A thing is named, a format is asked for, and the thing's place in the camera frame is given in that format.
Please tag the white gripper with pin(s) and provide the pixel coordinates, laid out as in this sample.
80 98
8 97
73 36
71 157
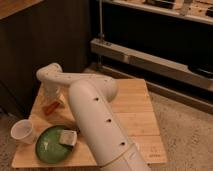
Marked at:
52 91

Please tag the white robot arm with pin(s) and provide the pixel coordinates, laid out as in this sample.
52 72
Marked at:
89 96

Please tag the grey sponge block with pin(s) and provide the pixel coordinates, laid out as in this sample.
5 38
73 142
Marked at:
68 137

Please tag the white paper cup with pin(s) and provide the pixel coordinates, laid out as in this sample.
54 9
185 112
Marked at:
23 131

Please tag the green plate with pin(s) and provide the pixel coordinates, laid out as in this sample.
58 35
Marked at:
48 149

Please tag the metal pole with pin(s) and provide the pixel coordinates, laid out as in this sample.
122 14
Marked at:
101 34

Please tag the upper shelf with items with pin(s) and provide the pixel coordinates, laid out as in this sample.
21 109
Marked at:
193 10

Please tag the grey metal shelf rail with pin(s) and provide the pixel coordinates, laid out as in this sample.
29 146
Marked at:
162 67

